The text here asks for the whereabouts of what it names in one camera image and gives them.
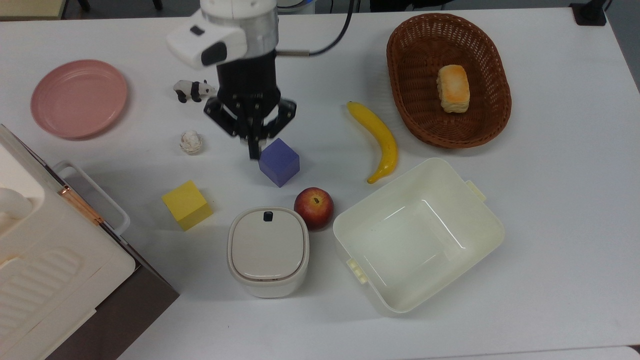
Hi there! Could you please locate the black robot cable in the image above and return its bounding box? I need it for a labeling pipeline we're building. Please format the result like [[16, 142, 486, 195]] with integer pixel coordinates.
[[277, 0, 356, 57]]

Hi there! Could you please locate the toasted bread loaf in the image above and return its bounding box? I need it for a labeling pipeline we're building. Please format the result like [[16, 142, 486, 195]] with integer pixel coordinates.
[[436, 64, 471, 114]]

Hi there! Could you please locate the cream open plastic bin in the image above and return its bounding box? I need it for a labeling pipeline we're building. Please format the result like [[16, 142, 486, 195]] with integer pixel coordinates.
[[332, 158, 505, 315]]

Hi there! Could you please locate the purple cube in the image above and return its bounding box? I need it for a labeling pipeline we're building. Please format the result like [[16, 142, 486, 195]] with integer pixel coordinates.
[[258, 138, 301, 188]]

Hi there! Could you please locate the panda figurine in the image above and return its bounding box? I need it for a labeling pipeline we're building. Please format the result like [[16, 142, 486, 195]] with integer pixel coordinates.
[[173, 79, 217, 104]]

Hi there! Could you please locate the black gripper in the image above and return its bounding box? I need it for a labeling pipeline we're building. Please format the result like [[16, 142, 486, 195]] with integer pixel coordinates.
[[204, 50, 297, 160]]

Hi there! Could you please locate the red apple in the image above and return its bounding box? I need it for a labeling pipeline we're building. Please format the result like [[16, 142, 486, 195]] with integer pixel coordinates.
[[293, 187, 335, 231]]

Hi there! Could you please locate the pink plate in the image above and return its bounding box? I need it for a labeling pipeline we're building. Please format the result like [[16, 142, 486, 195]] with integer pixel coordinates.
[[30, 59, 129, 140]]

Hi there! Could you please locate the yellow banana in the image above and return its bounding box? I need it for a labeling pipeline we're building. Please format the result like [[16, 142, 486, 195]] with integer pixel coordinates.
[[347, 101, 399, 185]]

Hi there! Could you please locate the small white lidded trash can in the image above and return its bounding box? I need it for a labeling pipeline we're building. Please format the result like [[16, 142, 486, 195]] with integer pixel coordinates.
[[227, 206, 310, 299]]

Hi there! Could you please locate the white drawer handle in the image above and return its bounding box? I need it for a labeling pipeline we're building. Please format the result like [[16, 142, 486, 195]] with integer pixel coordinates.
[[51, 160, 131, 236]]

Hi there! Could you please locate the dark brown wooden drawer box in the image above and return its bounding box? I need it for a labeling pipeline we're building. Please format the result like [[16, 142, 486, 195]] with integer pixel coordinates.
[[45, 160, 180, 360]]

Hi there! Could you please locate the yellow cube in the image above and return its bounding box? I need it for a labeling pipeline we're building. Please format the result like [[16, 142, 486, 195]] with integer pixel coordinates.
[[161, 180, 214, 232]]

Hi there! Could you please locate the brown wicker basket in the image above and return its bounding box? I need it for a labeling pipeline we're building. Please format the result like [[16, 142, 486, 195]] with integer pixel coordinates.
[[386, 13, 513, 149]]

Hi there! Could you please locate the black camera stand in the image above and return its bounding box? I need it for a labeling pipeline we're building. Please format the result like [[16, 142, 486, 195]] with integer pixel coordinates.
[[570, 0, 613, 27]]

